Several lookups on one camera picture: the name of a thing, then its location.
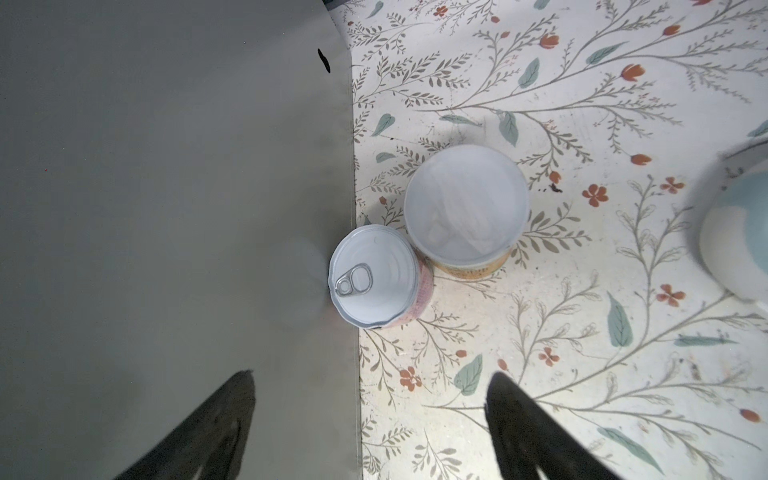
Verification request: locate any beige metal cabinet counter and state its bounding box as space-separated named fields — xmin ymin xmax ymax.
xmin=1 ymin=1 xmax=362 ymax=479

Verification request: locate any dark red label can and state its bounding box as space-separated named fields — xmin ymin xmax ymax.
xmin=328 ymin=224 xmax=434 ymax=330

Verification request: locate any floral table mat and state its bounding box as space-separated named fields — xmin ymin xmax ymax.
xmin=331 ymin=1 xmax=767 ymax=479

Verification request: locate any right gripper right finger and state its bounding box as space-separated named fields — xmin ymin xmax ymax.
xmin=485 ymin=372 xmax=617 ymax=479

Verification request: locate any white teal alarm clock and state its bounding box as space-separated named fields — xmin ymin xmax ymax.
xmin=699 ymin=141 xmax=767 ymax=314

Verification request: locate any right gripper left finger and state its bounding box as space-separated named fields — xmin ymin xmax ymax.
xmin=118 ymin=370 xmax=256 ymax=479

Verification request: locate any plastic lid tall can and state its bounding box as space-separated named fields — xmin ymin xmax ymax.
xmin=403 ymin=145 xmax=530 ymax=280

